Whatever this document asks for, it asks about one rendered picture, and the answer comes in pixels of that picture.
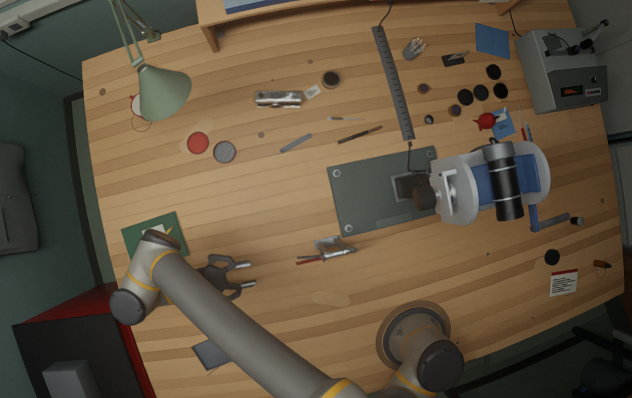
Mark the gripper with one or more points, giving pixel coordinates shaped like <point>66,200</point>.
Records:
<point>213,272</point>

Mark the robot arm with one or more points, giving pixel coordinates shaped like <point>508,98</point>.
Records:
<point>227,321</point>

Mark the dark stand column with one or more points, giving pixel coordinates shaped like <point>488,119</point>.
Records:
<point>404,185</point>

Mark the brown clamp knob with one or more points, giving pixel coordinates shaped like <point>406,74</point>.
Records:
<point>424,198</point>

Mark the white cradle yoke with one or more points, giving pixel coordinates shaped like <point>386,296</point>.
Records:
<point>460,182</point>

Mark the small dark lens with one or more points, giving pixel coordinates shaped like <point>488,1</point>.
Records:
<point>429,119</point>

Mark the small purple lens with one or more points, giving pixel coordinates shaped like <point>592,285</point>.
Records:
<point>454,110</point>
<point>423,88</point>

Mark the black collimator tube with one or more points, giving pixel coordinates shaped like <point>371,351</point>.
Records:
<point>504,180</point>

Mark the black lens cap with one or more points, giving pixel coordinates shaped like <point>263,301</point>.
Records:
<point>493,72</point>
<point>465,97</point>
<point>551,256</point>
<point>481,92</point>
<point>500,90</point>

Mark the blue cradle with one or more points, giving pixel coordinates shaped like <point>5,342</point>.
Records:
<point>532,171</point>

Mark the grey card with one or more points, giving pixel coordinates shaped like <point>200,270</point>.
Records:
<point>208,356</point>

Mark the green book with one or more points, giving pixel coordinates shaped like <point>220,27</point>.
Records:
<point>133,240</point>

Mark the grey disc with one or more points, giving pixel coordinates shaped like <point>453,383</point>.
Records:
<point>224,151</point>

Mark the red disc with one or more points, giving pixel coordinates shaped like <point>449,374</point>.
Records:
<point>197,142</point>

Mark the grey flat bar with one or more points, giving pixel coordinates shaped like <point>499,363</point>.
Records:
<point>296,142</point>

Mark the chrome metal block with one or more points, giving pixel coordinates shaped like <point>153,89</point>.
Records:
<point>277,98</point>

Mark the red and black cabinet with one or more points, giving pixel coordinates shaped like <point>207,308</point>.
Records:
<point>72,343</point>

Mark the black pen tool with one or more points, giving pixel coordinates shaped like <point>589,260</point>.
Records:
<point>360,134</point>

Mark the small grey screwdriver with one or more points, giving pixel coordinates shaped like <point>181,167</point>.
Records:
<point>343,118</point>

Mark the small white label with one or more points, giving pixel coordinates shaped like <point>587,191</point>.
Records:
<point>312,91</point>

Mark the green desk lamp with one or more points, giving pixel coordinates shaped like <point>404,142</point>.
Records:
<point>162,91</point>

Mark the red and white round tag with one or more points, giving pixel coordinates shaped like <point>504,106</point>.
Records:
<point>134,105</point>

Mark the dark round tin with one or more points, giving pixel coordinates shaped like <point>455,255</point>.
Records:
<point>331,79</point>

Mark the steel ruler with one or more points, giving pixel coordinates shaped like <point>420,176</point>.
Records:
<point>394,86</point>

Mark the wooden shelf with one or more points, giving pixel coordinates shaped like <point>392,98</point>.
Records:
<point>213,16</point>

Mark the grey cup with white tools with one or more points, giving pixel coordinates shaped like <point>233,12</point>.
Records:
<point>411,51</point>

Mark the red blower bulb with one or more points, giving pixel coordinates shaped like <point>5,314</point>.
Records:
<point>486,120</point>

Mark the blue card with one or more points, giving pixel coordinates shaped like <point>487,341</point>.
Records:
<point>504,128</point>

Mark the small black block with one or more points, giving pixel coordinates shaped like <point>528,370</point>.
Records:
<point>451,60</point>

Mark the red pen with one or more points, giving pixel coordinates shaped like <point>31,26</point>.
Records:
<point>523,132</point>

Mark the blue pen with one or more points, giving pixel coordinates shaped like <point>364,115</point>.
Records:
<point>529,131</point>

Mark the white card with red band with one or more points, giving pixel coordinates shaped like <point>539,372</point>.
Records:
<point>563,284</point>

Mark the small black cap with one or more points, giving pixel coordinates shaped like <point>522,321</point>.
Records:
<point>577,221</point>

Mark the blue cloth square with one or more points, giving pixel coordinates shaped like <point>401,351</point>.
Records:
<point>492,41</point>

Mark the grey instrument box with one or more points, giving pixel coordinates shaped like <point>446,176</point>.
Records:
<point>554,72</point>

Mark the green stand base plate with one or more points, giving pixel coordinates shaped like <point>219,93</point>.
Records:
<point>363,193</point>

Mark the black frame cart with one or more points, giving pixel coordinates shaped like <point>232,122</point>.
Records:
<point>620,359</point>

